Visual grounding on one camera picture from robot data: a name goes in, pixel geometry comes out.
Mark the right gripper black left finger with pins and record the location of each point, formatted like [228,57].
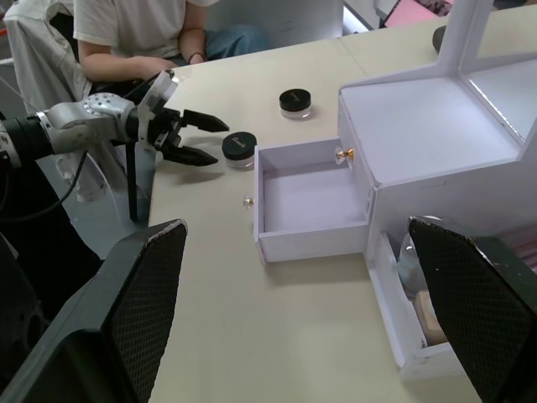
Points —
[126,319]

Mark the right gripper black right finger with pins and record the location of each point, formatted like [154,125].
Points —
[474,302]

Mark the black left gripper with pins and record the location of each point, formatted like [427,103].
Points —
[164,122]

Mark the beige makeup sponge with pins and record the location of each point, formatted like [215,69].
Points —
[429,323]

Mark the pale teal makeup sponge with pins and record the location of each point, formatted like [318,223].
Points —
[410,268]

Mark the white organizer drawer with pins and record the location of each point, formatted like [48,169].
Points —
[310,201]
[390,302]
[356,136]

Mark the white makeup organizer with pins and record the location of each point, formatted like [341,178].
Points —
[419,126]

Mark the black lid compact jar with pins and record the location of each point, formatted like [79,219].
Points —
[238,144]
[295,101]

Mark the black table leg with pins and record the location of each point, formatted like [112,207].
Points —
[132,184]

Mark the person's blue jeans leg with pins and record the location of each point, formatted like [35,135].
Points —
[239,42]

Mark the person's white t-shirt torso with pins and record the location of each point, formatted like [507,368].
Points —
[134,25]

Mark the pink sheet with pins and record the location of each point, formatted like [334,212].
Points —
[415,10]

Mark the dark round object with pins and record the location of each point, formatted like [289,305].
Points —
[439,38]

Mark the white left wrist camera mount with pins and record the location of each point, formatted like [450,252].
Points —
[158,89]

